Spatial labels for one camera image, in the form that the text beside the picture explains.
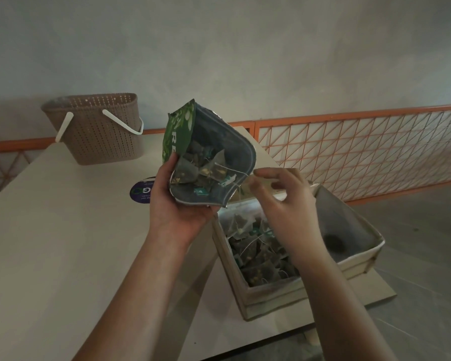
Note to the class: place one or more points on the person's right hand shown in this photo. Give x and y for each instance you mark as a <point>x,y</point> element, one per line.
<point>293,218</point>

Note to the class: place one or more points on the person's left hand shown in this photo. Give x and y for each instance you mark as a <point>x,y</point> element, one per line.
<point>171,212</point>

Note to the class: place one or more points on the person's right thumb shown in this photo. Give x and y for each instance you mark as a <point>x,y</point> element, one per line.
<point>261,191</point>

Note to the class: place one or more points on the person's left thumb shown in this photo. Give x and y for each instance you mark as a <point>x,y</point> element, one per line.
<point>168,167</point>

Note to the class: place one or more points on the green foil tea pouch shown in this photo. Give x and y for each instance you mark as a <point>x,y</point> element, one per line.
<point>231,146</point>

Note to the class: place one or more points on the person's left forearm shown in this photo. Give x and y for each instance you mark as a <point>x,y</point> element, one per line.
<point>135,296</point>

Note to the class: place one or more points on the person's right forearm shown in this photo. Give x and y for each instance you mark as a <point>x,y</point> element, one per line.
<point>334,304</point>

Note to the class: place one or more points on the heap of pouch tea bags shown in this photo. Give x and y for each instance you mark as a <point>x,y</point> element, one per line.
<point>201,167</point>

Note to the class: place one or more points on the round purple sticker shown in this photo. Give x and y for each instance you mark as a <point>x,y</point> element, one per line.
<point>139,191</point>

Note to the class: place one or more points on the pile of boxed tea bags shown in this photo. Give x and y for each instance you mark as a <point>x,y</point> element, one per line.
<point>257,255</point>

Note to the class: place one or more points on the white wooden box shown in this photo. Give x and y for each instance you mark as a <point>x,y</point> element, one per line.
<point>357,229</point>

